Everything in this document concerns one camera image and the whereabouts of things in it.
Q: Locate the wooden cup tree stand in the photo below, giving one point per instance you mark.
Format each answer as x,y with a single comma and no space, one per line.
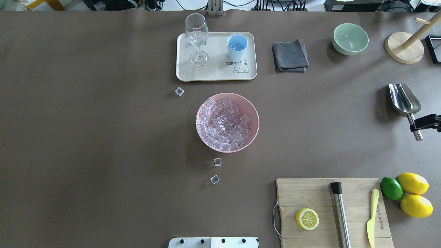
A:
407,47

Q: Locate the steel muddler black tip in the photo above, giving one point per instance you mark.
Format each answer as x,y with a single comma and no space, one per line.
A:
341,214

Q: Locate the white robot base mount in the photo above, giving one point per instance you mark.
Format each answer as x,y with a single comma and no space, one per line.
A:
214,242

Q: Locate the cream rabbit serving tray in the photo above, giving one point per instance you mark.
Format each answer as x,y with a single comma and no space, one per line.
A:
219,66

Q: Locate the folded grey cloth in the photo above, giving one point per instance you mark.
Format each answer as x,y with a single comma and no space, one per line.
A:
291,56

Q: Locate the loose ice cube below bowl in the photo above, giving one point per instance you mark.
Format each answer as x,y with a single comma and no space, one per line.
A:
217,161

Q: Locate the whole yellow lemon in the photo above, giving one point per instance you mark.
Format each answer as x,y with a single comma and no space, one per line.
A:
416,206
413,183

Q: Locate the black frame object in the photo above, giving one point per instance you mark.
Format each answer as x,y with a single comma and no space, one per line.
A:
433,44

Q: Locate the green lime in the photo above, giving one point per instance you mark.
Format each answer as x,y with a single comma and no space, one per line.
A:
391,188

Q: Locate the pile of clear ice cubes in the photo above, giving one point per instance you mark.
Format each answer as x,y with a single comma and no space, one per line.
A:
221,125

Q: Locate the mint green bowl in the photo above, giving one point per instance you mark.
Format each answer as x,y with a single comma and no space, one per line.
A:
349,39

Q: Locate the loose ice cube near tray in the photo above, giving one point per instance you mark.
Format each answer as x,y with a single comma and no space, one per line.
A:
179,91

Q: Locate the bamboo cutting board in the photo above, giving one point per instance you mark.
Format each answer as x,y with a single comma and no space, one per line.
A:
315,193

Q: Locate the yellow plastic knife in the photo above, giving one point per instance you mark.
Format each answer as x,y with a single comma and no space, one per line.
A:
370,225

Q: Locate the light blue cup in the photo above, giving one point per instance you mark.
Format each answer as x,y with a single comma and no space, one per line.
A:
236,47

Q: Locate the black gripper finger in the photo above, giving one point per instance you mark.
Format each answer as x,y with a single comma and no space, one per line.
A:
432,121

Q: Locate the clear wine glass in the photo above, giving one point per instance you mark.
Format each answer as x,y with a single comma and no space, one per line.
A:
196,31

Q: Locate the stainless steel ice scoop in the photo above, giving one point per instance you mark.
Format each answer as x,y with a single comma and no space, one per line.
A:
404,101

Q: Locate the half cut lemon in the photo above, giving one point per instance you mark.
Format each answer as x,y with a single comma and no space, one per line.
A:
307,218

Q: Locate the loose ice cube lower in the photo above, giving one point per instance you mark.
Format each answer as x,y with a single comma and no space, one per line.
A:
215,179

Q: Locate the pink bowl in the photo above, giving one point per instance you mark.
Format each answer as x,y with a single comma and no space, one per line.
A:
246,107

